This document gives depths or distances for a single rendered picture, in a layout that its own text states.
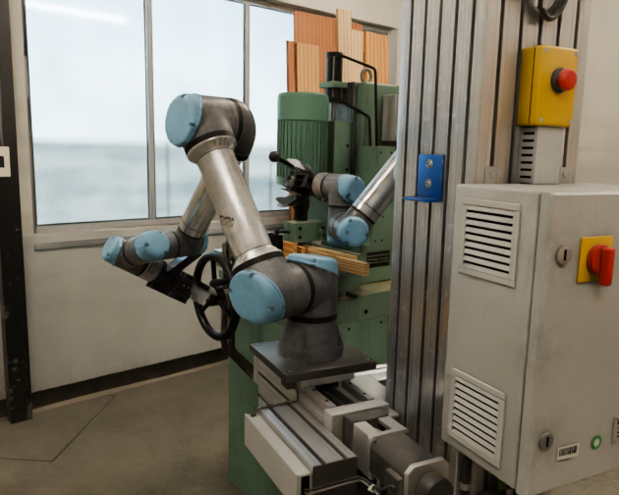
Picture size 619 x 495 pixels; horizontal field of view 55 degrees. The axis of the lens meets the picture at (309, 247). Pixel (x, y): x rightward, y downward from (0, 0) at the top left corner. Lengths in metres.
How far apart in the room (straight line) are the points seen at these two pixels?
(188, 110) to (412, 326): 0.65
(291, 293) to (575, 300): 0.54
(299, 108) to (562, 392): 1.30
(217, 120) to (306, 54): 2.41
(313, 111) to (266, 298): 0.95
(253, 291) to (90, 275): 2.03
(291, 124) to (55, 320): 1.68
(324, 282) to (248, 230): 0.21
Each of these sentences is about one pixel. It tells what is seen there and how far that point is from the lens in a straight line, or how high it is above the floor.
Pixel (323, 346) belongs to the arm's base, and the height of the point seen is 0.85.
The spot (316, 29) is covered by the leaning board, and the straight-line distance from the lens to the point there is 3.86.
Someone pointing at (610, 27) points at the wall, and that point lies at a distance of 4.08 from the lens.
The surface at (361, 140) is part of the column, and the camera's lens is 2.10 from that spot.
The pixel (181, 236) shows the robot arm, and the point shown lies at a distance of 1.61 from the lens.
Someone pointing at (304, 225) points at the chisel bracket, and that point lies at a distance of 2.04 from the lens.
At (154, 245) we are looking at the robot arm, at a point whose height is 1.04.
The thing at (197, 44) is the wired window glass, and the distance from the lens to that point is 3.49.
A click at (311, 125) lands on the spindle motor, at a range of 1.98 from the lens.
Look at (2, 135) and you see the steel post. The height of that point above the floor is 1.32.
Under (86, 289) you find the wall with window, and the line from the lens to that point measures 3.16.
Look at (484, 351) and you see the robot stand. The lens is 1.02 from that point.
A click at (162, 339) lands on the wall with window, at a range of 3.41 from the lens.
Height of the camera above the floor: 1.28
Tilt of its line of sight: 9 degrees down
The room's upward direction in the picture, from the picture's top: 1 degrees clockwise
